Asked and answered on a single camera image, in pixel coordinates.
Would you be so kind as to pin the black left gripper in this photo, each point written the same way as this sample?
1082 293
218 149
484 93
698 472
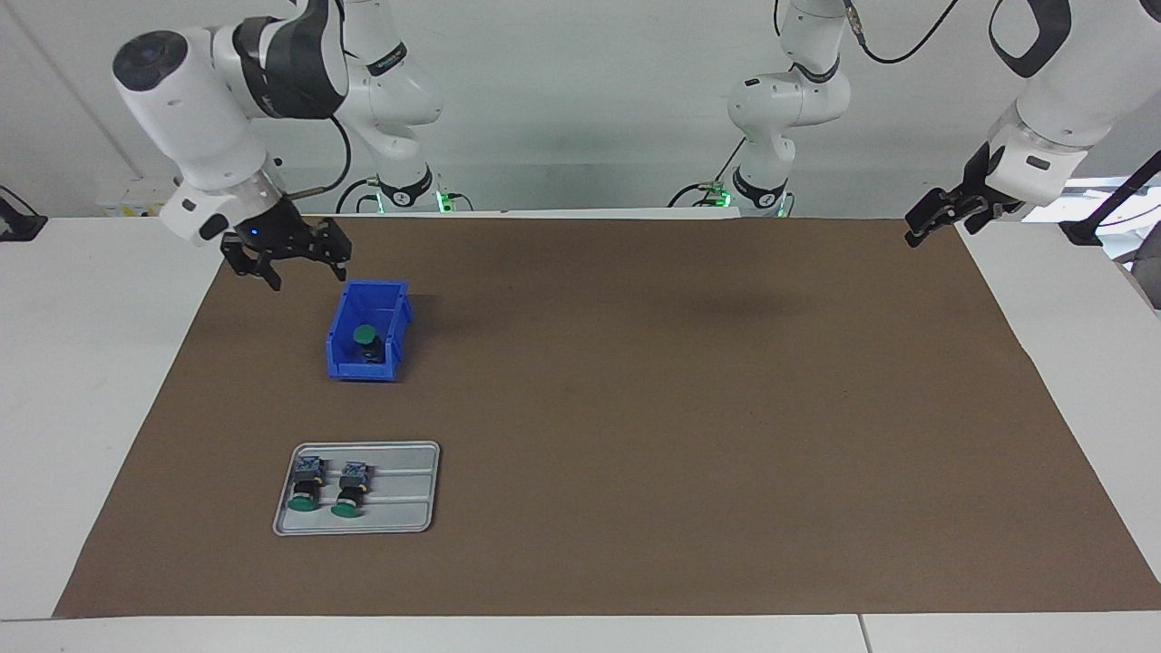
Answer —
980 195

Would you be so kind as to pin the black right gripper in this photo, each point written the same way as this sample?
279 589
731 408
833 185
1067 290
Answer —
268 238

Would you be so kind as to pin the green push button switch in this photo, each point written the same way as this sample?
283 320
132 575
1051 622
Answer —
307 481
365 336
350 490

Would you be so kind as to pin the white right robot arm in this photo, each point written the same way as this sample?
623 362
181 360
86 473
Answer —
200 109

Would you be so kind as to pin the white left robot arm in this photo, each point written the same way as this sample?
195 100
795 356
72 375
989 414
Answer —
1070 82

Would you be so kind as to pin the white background furniture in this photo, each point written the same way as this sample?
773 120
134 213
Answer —
1043 213

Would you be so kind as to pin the blue plastic bin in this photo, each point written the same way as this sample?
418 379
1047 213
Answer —
340 363

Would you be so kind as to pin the white box yellow label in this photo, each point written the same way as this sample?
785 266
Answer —
145 198

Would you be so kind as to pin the grey chair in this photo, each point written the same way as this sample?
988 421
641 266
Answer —
1147 277

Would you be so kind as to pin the grey metal tray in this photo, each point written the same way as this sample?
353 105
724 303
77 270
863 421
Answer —
408 508

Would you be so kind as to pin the black clamp stand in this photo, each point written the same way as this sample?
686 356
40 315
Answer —
20 225

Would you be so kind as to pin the brown table mat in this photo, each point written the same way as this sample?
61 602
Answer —
635 499

